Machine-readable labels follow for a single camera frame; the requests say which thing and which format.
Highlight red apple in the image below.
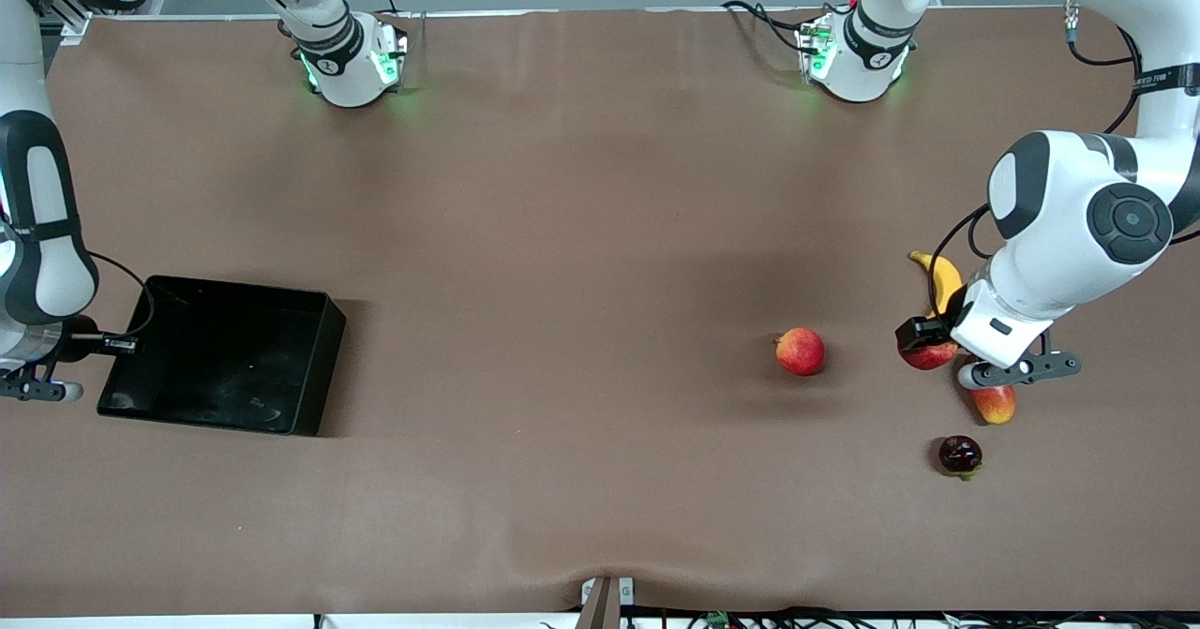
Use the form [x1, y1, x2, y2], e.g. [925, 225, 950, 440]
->
[774, 327, 827, 377]
[898, 338, 960, 371]

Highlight yellow banana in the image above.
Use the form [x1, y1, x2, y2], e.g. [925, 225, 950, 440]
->
[907, 250, 965, 321]

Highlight black plastic box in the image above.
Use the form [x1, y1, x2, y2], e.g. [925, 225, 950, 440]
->
[96, 275, 347, 437]

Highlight red yellow mango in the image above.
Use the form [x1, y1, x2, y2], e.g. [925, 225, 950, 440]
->
[968, 383, 1017, 426]

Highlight dark purple mangosteen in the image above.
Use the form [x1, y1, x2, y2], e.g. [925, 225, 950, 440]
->
[938, 435, 983, 482]

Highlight brown table cover sheet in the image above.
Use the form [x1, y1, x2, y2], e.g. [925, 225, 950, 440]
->
[0, 6, 1200, 616]

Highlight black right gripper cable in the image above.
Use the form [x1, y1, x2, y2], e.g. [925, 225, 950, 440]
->
[87, 251, 153, 341]

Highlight black left arm base cables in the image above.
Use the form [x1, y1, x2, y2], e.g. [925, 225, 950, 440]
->
[720, 0, 850, 54]

